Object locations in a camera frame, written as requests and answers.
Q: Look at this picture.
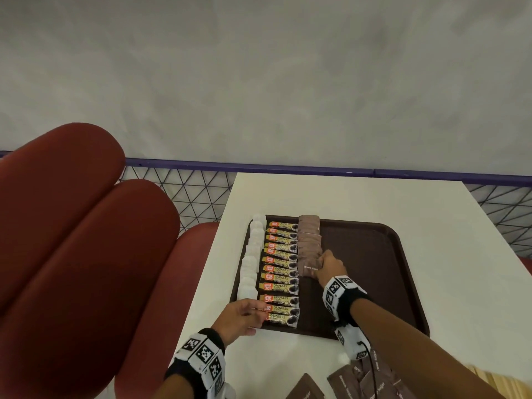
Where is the person's left hand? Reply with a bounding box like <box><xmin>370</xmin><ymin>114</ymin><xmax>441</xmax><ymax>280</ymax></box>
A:
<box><xmin>211</xmin><ymin>299</ymin><xmax>271</xmax><ymax>347</ymax></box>

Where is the person's right hand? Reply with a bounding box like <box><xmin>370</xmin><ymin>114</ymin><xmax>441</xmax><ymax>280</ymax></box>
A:
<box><xmin>314</xmin><ymin>249</ymin><xmax>349</xmax><ymax>291</ymax></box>

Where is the brown plastic tray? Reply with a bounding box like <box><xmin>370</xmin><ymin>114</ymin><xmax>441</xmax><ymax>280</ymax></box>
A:
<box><xmin>229</xmin><ymin>214</ymin><xmax>430</xmax><ymax>340</ymax></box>

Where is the row of brown sugar packets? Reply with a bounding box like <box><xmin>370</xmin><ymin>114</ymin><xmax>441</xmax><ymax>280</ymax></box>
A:
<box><xmin>297</xmin><ymin>214</ymin><xmax>323</xmax><ymax>267</ymax></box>

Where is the row of coffee stick packets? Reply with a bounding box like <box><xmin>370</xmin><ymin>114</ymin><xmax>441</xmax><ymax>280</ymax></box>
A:
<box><xmin>257</xmin><ymin>221</ymin><xmax>301</xmax><ymax>329</ymax></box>

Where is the row of white sachets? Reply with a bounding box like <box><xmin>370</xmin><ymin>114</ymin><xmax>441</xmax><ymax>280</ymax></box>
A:
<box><xmin>237</xmin><ymin>213</ymin><xmax>267</xmax><ymax>302</ymax></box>

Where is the pile of brown sugar packets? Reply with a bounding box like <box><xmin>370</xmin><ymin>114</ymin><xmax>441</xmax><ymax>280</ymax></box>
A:
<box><xmin>284</xmin><ymin>349</ymin><xmax>421</xmax><ymax>399</ymax></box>

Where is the bundle of wooden stir sticks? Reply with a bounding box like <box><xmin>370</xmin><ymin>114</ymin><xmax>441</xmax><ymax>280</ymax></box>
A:
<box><xmin>469</xmin><ymin>363</ymin><xmax>532</xmax><ymax>399</ymax></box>

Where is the person's right forearm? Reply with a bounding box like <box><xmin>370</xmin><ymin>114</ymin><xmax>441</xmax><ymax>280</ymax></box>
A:
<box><xmin>349</xmin><ymin>298</ymin><xmax>508</xmax><ymax>399</ymax></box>

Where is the right wristband with marker tags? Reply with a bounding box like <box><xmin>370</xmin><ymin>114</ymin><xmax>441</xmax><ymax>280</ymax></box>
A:
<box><xmin>322</xmin><ymin>276</ymin><xmax>371</xmax><ymax>323</ymax></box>

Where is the wristband with marker tags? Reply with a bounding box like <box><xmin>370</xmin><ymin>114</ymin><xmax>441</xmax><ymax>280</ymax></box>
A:
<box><xmin>322</xmin><ymin>276</ymin><xmax>371</xmax><ymax>323</ymax></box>
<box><xmin>164</xmin><ymin>328</ymin><xmax>227</xmax><ymax>397</ymax></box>

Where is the left wristband with marker tags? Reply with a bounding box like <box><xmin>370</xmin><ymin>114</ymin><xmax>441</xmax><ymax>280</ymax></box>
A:
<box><xmin>164</xmin><ymin>328</ymin><xmax>227</xmax><ymax>397</ymax></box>

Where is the purple mesh railing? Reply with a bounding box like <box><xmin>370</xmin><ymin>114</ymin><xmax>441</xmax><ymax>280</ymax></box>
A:
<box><xmin>0</xmin><ymin>150</ymin><xmax>532</xmax><ymax>258</ymax></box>

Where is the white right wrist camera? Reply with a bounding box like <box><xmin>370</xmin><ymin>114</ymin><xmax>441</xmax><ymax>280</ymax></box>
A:
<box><xmin>334</xmin><ymin>324</ymin><xmax>371</xmax><ymax>362</ymax></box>

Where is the black right camera cable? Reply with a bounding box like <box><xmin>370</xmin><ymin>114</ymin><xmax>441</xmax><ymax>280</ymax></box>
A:
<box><xmin>357</xmin><ymin>342</ymin><xmax>377</xmax><ymax>399</ymax></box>

